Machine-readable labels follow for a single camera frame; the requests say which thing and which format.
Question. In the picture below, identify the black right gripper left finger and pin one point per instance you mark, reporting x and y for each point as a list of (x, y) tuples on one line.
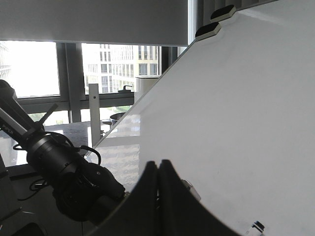
[(135, 215)]

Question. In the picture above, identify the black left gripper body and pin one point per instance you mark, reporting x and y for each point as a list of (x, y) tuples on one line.
[(90, 194)]

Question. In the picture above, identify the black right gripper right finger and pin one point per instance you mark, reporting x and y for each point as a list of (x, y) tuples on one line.
[(180, 212)]

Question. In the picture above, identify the black whiteboard marker with tape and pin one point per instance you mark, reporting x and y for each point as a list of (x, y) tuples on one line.
[(256, 229)]

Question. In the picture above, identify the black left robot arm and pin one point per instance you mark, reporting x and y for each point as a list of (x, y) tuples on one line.
[(51, 154)]

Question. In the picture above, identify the black whiteboard eraser lower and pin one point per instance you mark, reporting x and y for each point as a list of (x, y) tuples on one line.
[(208, 30)]

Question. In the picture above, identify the black whiteboard eraser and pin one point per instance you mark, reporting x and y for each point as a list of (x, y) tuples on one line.
[(208, 30), (223, 13)]

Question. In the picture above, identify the black whiteboard eraser upper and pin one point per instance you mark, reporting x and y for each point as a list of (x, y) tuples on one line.
[(223, 13)]

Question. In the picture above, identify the white cylindrical container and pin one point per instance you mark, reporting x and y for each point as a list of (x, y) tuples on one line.
[(143, 83)]

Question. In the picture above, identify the white upright post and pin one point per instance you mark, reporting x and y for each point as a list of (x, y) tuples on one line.
[(94, 113)]

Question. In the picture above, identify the white whiteboard with aluminium frame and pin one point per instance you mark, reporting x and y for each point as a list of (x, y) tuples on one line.
[(235, 114)]

